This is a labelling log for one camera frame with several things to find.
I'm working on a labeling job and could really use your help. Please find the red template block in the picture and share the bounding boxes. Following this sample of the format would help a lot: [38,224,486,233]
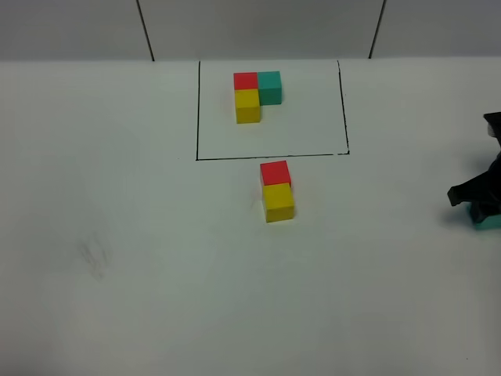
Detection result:
[233,72,258,90]

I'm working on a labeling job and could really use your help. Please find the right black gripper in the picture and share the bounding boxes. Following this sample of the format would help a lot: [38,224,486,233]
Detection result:
[447,150,501,224]

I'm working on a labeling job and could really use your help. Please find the green template block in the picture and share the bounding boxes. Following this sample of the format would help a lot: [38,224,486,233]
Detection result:
[258,71,283,106]

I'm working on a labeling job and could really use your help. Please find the yellow template block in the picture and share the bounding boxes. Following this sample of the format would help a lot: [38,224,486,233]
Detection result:
[234,89,261,124]

